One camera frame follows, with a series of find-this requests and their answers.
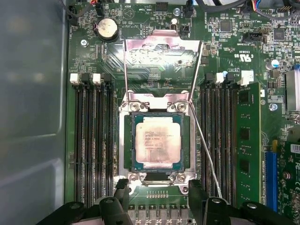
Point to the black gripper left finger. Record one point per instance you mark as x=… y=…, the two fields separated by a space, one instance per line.
x=112 y=211

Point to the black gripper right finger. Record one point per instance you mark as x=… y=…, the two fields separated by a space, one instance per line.
x=218 y=211

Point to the CPU with silver top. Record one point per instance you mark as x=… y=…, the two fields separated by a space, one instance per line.
x=158 y=140

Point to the metal socket cover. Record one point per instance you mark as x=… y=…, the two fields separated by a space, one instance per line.
x=145 y=43

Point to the metal locking lever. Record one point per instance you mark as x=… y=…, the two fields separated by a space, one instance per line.
x=209 y=162

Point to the blue expansion slot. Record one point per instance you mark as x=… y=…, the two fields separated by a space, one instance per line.
x=271 y=182

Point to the CPU socket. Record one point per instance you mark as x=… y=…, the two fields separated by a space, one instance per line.
x=192 y=145

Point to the green RAM stick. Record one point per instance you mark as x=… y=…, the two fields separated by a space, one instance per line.
x=248 y=112

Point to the silver board screw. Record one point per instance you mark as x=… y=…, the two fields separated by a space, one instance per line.
x=84 y=43
x=273 y=107

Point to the silver heatsink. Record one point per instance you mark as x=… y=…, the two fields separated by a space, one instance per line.
x=293 y=91

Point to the black open PC case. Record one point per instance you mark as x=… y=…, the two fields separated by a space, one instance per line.
x=30 y=93

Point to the silver capacitor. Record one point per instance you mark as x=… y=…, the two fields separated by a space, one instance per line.
x=272 y=65

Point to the green motherboard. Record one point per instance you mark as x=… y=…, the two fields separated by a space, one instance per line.
x=112 y=54

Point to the black board connector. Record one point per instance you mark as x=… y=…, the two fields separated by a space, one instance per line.
x=189 y=11
x=253 y=37
x=185 y=30
x=99 y=9
x=161 y=6

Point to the coin cell battery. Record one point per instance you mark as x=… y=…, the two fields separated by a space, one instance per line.
x=107 y=29

